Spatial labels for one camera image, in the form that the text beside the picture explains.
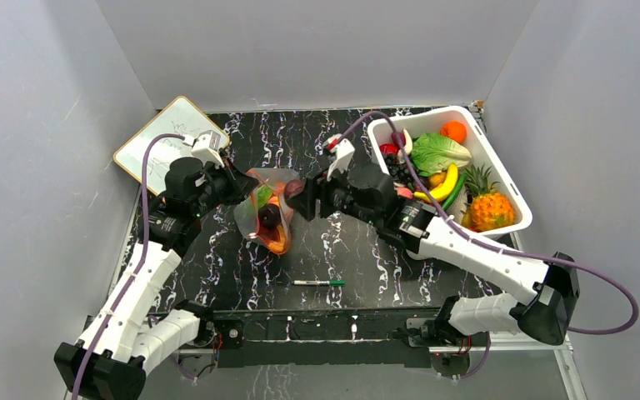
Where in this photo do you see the brown purple fig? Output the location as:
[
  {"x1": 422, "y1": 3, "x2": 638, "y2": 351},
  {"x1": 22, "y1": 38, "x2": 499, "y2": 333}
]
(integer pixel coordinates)
[{"x1": 283, "y1": 179, "x2": 306, "y2": 203}]

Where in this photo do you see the pineapple toy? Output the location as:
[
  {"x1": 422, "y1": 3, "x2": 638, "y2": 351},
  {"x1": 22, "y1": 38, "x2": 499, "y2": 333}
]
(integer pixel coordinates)
[{"x1": 465, "y1": 165, "x2": 517, "y2": 233}]

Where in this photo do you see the green capped marker pen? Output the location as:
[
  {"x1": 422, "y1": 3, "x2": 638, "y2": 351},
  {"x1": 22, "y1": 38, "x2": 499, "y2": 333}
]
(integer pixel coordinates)
[{"x1": 292, "y1": 280, "x2": 345, "y2": 288}]

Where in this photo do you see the yellow banana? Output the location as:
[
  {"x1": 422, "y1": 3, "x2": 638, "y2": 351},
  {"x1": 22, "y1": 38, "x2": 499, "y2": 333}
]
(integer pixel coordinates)
[{"x1": 413, "y1": 163, "x2": 459, "y2": 203}]

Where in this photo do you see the green lettuce leaf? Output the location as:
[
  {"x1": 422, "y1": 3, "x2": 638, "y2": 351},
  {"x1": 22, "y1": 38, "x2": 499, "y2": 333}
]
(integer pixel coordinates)
[{"x1": 409, "y1": 132, "x2": 473, "y2": 177}]

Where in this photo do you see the clear zip bag orange zipper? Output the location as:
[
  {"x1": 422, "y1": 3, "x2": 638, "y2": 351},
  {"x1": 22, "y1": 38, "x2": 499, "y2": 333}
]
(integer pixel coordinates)
[{"x1": 233, "y1": 167, "x2": 299, "y2": 255}]

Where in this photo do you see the orange papaya slice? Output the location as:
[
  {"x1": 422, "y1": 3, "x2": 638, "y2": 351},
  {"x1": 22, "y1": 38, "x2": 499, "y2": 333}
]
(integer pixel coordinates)
[{"x1": 257, "y1": 224, "x2": 292, "y2": 255}]

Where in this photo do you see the white plastic bin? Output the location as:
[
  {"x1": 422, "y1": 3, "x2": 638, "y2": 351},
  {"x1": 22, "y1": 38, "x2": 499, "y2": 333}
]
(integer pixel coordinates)
[{"x1": 367, "y1": 106, "x2": 533, "y2": 239}]

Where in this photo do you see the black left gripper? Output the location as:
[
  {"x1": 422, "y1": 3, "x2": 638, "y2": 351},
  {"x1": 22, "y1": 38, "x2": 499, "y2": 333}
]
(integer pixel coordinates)
[{"x1": 192, "y1": 157, "x2": 259, "y2": 218}]

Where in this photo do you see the purple onion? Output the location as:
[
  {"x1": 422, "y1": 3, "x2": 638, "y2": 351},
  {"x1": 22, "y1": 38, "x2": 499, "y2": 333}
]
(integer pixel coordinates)
[{"x1": 391, "y1": 131, "x2": 406, "y2": 148}]

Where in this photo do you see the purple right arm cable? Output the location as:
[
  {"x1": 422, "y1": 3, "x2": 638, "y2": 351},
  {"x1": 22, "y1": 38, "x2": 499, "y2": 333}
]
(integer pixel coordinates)
[{"x1": 325, "y1": 111, "x2": 640, "y2": 336}]

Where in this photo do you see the small whiteboard yellow frame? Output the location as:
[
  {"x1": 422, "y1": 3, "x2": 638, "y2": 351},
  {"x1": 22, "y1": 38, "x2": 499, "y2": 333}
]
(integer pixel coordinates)
[{"x1": 113, "y1": 96, "x2": 230, "y2": 195}]

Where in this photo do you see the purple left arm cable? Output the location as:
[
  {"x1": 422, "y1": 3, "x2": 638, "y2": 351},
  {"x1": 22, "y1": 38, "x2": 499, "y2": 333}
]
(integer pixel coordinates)
[{"x1": 71, "y1": 133, "x2": 188, "y2": 400}]

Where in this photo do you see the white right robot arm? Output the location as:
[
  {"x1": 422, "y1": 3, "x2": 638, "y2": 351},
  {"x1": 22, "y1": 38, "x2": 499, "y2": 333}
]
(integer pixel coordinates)
[{"x1": 283, "y1": 164, "x2": 579, "y2": 345}]

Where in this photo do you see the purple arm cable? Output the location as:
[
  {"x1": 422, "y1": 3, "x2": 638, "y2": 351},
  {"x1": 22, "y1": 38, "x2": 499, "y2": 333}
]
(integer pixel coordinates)
[
  {"x1": 325, "y1": 111, "x2": 640, "y2": 336},
  {"x1": 71, "y1": 133, "x2": 188, "y2": 400}
]

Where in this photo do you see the green chili pepper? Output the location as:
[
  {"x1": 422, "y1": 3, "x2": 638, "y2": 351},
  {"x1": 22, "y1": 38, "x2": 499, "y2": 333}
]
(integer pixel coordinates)
[{"x1": 442, "y1": 172, "x2": 467, "y2": 211}]

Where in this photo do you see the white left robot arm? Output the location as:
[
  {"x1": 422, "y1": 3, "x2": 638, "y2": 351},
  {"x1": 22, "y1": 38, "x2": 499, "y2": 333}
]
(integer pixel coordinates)
[{"x1": 54, "y1": 157, "x2": 258, "y2": 399}]

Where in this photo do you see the white garlic wedge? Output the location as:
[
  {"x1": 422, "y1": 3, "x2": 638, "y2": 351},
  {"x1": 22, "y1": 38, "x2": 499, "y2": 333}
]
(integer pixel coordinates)
[{"x1": 402, "y1": 128, "x2": 413, "y2": 156}]

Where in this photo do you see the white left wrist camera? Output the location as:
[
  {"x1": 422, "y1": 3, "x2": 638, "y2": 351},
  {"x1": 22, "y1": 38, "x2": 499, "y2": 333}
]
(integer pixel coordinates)
[{"x1": 191, "y1": 130, "x2": 229, "y2": 168}]

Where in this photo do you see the dark grape bunch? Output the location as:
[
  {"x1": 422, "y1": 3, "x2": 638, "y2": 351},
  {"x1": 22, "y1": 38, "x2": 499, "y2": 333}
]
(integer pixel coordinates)
[{"x1": 383, "y1": 154, "x2": 414, "y2": 189}]

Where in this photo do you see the orange fruit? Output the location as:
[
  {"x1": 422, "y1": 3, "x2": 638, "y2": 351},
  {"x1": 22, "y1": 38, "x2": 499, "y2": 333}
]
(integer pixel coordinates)
[{"x1": 440, "y1": 120, "x2": 467, "y2": 144}]

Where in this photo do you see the red apple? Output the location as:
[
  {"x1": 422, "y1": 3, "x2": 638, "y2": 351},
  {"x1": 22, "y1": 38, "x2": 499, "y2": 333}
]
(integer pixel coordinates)
[{"x1": 379, "y1": 143, "x2": 398, "y2": 156}]

